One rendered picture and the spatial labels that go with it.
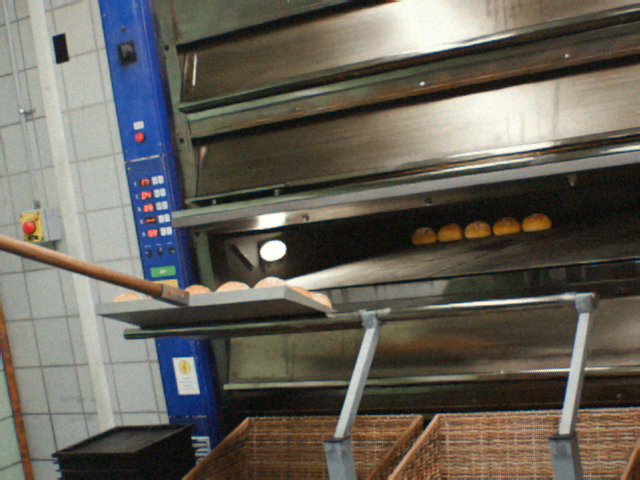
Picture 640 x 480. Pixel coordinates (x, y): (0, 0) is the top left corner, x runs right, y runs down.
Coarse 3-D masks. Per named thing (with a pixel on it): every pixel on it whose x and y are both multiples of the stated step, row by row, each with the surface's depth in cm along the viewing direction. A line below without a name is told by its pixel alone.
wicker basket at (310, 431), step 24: (240, 432) 303; (264, 432) 303; (288, 432) 299; (312, 432) 295; (360, 432) 286; (384, 432) 282; (408, 432) 271; (216, 456) 294; (240, 456) 302; (264, 456) 302; (288, 456) 298; (312, 456) 294; (360, 456) 285; (384, 456) 262
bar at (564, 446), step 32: (256, 320) 258; (288, 320) 253; (320, 320) 248; (352, 320) 244; (384, 320) 240; (576, 352) 210; (352, 384) 233; (576, 384) 205; (352, 416) 229; (576, 416) 203; (576, 448) 199
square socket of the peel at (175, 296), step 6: (162, 288) 244; (168, 288) 245; (174, 288) 247; (180, 288) 249; (162, 294) 243; (168, 294) 245; (174, 294) 246; (180, 294) 248; (186, 294) 250; (162, 300) 246; (168, 300) 245; (174, 300) 246; (180, 300) 248; (186, 300) 250; (180, 306) 251
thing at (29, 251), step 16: (0, 240) 207; (16, 240) 210; (32, 256) 214; (48, 256) 216; (64, 256) 220; (80, 272) 224; (96, 272) 227; (112, 272) 231; (128, 288) 236; (144, 288) 239; (160, 288) 243
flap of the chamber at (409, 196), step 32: (576, 160) 237; (608, 160) 233; (384, 192) 262; (416, 192) 257; (448, 192) 257; (480, 192) 259; (512, 192) 261; (192, 224) 293; (224, 224) 294; (256, 224) 297
